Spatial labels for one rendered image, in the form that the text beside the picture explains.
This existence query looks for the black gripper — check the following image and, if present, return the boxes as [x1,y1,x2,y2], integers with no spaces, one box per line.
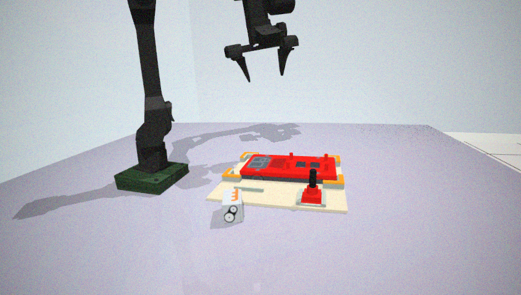
[224,15,299,83]

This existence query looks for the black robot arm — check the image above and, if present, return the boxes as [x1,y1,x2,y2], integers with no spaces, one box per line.
[127,0,296,174]

